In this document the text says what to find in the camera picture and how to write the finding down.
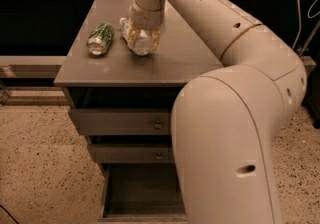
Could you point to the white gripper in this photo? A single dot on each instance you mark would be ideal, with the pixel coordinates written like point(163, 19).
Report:
point(147, 18)

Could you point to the grey top drawer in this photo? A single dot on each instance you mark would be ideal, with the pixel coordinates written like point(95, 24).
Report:
point(103, 122)

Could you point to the grey open bottom drawer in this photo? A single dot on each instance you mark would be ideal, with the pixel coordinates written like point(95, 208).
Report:
point(141, 194)

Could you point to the green soda can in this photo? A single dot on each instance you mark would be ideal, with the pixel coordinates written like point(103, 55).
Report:
point(100, 39)

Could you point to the grey wooden drawer cabinet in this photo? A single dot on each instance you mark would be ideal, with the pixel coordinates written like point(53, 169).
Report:
point(122, 80)

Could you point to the clear plastic water bottle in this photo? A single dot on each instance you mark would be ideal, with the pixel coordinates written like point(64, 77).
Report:
point(141, 45)

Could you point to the grey middle drawer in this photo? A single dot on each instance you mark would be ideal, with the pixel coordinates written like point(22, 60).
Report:
point(131, 153)

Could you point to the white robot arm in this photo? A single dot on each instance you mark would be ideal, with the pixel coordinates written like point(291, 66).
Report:
point(223, 121)

